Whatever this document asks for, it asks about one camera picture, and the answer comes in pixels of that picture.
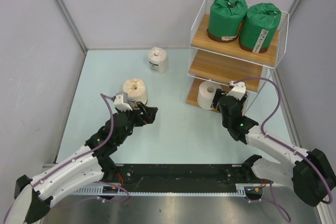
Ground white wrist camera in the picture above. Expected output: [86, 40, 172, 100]
[111, 92, 132, 112]
[226, 81, 246, 100]

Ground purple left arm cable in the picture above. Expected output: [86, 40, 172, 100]
[6, 93, 130, 217]

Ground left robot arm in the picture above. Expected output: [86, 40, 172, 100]
[14, 102, 158, 223]

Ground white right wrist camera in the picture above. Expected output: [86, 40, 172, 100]
[226, 81, 246, 100]

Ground white wire wooden shelf rack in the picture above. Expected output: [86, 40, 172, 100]
[185, 0, 289, 106]

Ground unwrapped white paper roll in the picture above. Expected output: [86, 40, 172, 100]
[197, 81, 222, 110]

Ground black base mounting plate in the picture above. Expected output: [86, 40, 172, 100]
[102, 164, 269, 189]

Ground white slotted cable duct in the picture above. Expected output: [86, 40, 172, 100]
[72, 184, 262, 197]

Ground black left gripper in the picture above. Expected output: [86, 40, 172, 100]
[115, 101, 156, 144]

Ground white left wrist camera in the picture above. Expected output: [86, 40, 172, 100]
[111, 92, 132, 112]

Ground cream cartoon roll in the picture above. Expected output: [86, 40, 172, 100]
[123, 79, 148, 104]

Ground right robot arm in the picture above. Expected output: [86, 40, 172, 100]
[211, 89, 335, 207]

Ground green paper roll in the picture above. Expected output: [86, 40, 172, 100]
[207, 0, 248, 43]

